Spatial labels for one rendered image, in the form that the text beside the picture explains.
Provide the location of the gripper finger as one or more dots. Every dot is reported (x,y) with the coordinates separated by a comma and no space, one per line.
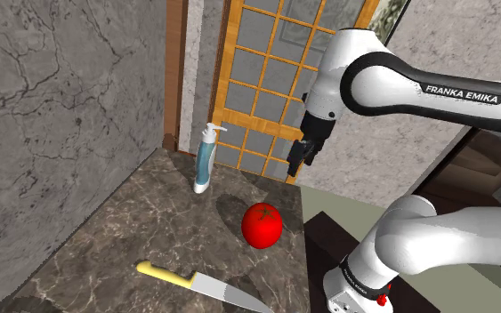
(298,157)

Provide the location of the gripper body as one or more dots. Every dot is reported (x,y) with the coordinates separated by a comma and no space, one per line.
(316,128)

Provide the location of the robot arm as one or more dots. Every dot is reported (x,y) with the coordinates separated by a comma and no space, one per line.
(406,89)

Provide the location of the wooden lattice glass door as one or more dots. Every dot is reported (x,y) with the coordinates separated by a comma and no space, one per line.
(258,86)

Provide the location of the red tomato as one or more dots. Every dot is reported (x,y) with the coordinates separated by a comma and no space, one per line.
(261,225)

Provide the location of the blue white pump bottle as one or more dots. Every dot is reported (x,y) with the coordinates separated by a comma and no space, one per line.
(205,160)

